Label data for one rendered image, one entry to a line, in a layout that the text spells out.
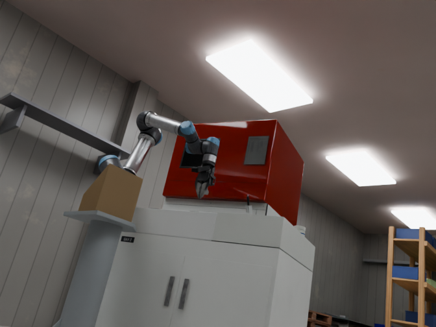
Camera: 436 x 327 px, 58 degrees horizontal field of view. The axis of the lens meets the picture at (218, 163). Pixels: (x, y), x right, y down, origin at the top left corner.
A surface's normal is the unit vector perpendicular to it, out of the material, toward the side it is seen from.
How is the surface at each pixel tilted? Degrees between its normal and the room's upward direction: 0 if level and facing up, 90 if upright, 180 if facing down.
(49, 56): 90
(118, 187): 90
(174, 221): 90
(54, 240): 90
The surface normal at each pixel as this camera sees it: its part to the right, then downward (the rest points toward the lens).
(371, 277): -0.65, -0.38
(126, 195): 0.76, -0.09
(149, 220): -0.43, -0.40
